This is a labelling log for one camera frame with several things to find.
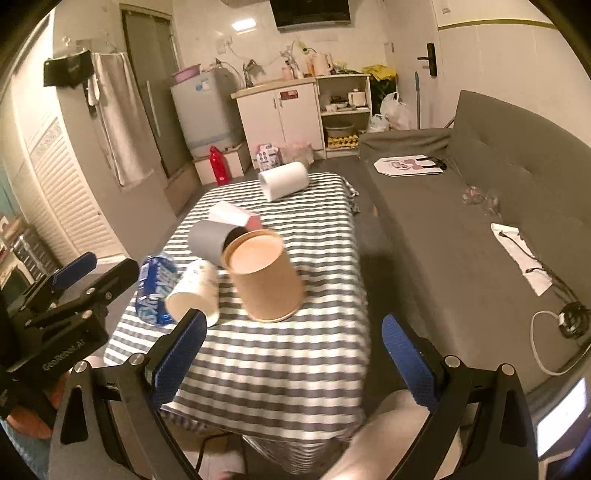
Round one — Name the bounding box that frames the tan paper cup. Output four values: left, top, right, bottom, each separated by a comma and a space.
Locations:
221, 229, 304, 323

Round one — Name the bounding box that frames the white floral paper cup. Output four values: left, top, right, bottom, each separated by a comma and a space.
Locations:
165, 260, 219, 328

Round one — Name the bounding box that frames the grey paper cup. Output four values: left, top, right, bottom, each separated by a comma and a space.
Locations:
187, 220, 247, 267

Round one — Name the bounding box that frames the pink paper cup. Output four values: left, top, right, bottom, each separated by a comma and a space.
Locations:
207, 201, 263, 231

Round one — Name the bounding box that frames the silver suitcase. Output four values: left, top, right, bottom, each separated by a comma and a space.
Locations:
10, 228, 60, 281

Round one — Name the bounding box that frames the lit device screen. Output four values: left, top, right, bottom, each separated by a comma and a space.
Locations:
536, 379, 588, 458

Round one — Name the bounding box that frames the white louvered wardrobe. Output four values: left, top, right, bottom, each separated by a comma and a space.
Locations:
1, 15, 126, 264

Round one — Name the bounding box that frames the hanging grey towel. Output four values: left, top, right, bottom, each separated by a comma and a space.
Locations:
91, 53, 158, 189

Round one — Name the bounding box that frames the red thermos bottle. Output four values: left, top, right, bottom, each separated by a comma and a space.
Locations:
208, 146, 231, 186

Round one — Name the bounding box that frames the grey checked tablecloth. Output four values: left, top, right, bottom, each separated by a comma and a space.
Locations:
103, 171, 373, 474

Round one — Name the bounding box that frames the black hanging bag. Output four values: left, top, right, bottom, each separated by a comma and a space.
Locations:
43, 50, 94, 89

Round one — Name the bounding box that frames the white paper on sofa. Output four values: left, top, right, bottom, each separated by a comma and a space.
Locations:
491, 223, 553, 296

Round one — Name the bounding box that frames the white washing machine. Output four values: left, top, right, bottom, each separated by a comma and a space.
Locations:
171, 67, 245, 159

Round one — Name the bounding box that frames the grey sofa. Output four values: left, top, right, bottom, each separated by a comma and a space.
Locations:
360, 91, 590, 391

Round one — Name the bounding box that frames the small carton box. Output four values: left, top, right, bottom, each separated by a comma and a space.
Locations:
256, 143, 283, 172

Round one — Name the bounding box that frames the pink basin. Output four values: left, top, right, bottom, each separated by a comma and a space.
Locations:
171, 64, 200, 85

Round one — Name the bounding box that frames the white kitchen cabinet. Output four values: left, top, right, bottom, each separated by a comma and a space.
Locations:
231, 73, 373, 158

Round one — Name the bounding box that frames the white electric kettle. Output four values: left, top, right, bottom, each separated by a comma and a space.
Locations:
312, 52, 334, 77

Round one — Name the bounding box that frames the black range hood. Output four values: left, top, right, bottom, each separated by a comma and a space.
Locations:
270, 0, 351, 29

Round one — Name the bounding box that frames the white plastic bag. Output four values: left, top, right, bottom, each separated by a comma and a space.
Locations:
380, 92, 411, 130

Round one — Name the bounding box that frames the black cable bundle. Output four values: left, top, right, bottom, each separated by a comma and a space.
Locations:
498, 230, 591, 340

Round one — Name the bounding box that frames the white door with black handle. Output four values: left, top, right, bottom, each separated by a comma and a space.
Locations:
385, 0, 439, 128

